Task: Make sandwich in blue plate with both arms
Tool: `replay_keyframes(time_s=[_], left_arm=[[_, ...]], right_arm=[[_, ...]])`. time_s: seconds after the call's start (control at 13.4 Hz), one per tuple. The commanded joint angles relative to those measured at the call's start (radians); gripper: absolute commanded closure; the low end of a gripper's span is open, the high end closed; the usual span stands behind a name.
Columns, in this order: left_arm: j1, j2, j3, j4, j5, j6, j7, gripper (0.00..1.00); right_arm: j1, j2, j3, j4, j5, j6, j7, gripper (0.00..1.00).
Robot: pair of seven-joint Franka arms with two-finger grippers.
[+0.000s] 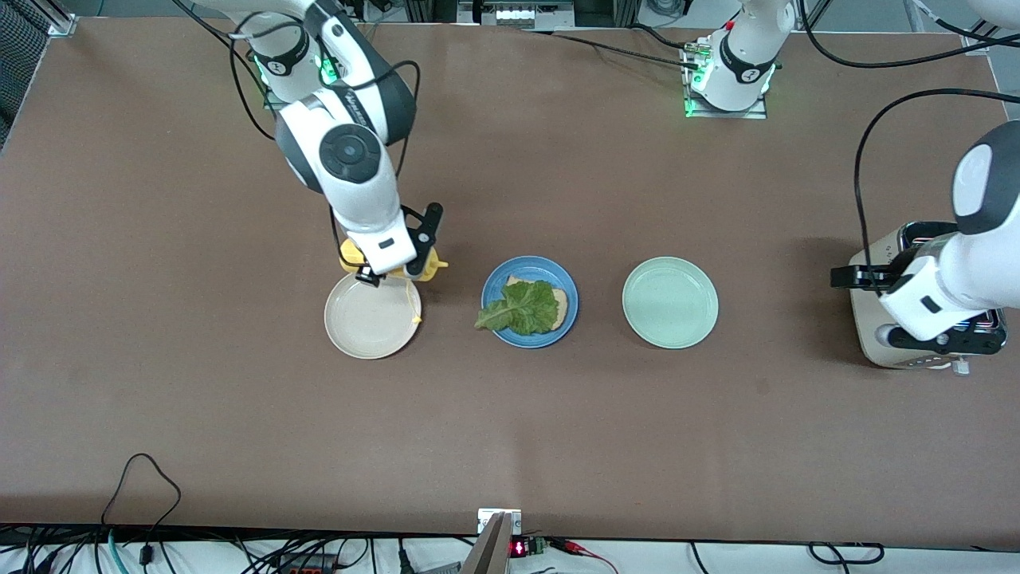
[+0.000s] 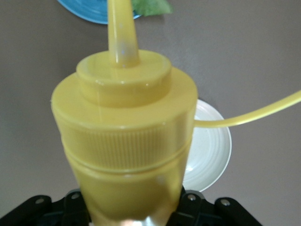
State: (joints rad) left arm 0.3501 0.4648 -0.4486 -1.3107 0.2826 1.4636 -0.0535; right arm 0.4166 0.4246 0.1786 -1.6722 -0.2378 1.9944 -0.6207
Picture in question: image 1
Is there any red wire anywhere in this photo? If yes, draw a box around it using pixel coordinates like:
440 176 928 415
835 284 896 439
550 538 621 574

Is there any blue round plate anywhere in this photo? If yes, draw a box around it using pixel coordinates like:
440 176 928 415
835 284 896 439
481 255 580 349

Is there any small white edge bracket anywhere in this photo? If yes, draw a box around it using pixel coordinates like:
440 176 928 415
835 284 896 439
477 508 523 535

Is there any thin black cable across table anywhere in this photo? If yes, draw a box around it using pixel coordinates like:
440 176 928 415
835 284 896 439
522 28 706 73

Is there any black looped table cable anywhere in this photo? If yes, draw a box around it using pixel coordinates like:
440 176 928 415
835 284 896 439
100 453 182 551

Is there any yellow squeeze sauce bottle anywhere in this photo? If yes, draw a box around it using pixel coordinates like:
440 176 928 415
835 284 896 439
338 238 449 326

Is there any black coiled floor cable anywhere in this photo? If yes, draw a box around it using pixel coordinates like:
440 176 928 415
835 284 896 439
807 542 887 565

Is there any green lettuce leaf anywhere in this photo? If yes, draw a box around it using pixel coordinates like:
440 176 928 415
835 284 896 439
475 279 559 336

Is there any pale green round plate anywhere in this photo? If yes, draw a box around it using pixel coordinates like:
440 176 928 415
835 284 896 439
622 256 720 350

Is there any checked black white fabric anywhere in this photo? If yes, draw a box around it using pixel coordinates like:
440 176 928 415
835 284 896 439
0 8 49 148

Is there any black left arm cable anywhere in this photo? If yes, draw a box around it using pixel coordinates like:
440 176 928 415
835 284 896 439
801 0 1020 272

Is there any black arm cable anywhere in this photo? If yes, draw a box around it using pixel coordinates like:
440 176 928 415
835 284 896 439
171 0 423 240
801 0 1020 272

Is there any toasted white bread slice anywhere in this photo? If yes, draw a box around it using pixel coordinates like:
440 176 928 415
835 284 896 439
506 275 569 332

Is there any white equipment box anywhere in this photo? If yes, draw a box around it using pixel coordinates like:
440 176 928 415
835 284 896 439
458 0 575 29

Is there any beige round plate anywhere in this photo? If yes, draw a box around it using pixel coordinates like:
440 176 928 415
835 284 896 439
324 271 423 360

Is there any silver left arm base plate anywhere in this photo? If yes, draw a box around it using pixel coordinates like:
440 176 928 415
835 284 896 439
681 36 770 120

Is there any grey wedge-shaped stand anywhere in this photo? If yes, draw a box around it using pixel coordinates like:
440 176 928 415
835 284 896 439
461 512 513 574

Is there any beige chrome two-slot toaster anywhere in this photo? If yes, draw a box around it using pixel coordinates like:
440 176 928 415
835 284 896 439
847 221 1009 375

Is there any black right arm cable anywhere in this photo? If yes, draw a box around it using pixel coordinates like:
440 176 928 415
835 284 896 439
171 0 423 240

